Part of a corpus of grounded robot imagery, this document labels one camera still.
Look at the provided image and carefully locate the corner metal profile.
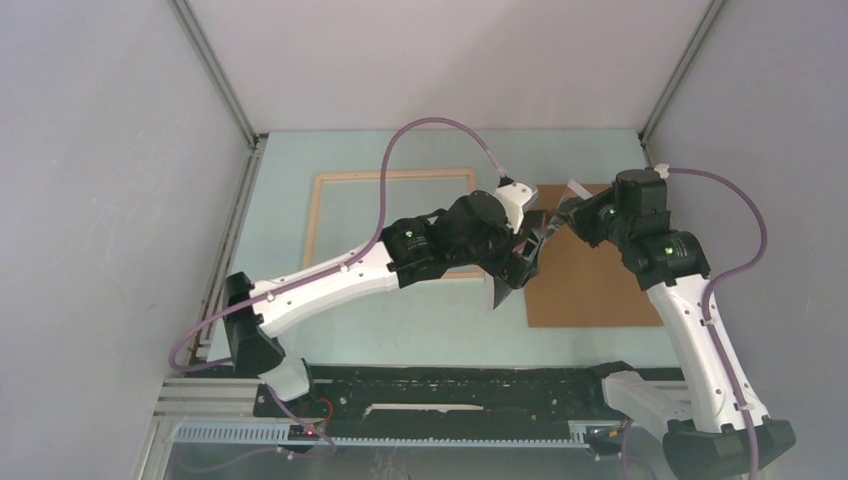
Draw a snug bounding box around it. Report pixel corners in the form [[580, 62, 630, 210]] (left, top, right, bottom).
[[167, 0, 259, 148], [639, 0, 729, 148]]

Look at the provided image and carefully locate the left corner metal profile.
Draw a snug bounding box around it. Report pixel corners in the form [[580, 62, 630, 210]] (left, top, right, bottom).
[[167, 0, 259, 148]]

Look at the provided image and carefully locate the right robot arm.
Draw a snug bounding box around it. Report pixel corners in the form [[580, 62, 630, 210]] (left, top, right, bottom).
[[549, 169, 796, 479]]

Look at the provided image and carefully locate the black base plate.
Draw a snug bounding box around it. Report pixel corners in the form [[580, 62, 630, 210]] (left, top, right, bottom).
[[286, 366, 625, 442]]

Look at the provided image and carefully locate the wooden picture frame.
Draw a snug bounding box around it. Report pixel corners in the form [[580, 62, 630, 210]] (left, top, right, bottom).
[[302, 168, 477, 268]]

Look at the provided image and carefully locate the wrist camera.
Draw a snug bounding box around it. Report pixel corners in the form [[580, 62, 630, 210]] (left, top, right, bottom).
[[613, 169, 667, 216], [493, 177, 538, 234]]

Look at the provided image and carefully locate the printed photo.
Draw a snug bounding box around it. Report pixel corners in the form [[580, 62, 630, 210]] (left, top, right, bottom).
[[480, 176, 592, 310]]

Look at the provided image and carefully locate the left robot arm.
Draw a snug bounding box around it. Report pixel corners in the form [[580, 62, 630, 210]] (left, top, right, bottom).
[[224, 183, 544, 417]]

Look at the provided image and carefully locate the aluminium rail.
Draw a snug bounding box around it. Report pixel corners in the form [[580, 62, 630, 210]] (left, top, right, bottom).
[[153, 378, 690, 425]]

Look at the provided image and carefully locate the white cable duct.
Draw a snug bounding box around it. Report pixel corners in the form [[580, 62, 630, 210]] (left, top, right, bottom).
[[173, 425, 591, 449]]

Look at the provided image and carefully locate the brown backing board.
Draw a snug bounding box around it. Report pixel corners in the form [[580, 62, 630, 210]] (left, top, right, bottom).
[[523, 226, 663, 329]]

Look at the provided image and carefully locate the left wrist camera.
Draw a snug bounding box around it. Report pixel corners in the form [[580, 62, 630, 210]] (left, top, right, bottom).
[[493, 177, 538, 234]]

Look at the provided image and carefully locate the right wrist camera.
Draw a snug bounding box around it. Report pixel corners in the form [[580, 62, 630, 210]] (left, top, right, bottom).
[[613, 169, 667, 216]]

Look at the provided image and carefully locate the right corner metal profile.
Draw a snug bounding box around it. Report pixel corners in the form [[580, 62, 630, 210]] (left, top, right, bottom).
[[639, 0, 729, 148]]

